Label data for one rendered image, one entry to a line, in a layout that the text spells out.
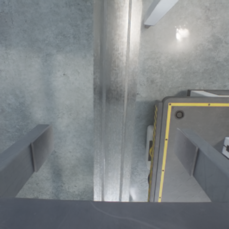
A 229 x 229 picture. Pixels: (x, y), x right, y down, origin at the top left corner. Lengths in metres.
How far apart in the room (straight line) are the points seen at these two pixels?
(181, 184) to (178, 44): 0.75
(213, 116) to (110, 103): 0.64
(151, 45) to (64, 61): 0.50
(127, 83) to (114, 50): 0.05
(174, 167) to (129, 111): 0.63
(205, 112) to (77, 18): 0.81
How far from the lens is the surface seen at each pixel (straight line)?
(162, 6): 0.69
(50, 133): 0.16
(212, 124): 0.83
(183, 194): 0.97
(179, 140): 0.16
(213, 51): 1.14
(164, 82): 1.03
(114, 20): 0.23
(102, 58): 0.24
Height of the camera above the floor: 0.98
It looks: 74 degrees down
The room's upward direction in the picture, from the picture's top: 179 degrees clockwise
